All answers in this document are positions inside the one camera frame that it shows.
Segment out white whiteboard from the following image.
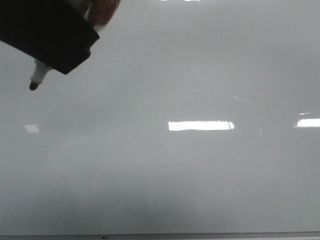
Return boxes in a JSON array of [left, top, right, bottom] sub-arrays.
[[0, 0, 320, 236]]

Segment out aluminium whiteboard frame edge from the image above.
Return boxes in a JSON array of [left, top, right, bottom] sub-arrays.
[[0, 231, 320, 240]]

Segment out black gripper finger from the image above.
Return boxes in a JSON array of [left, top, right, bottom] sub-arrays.
[[0, 0, 100, 75]]

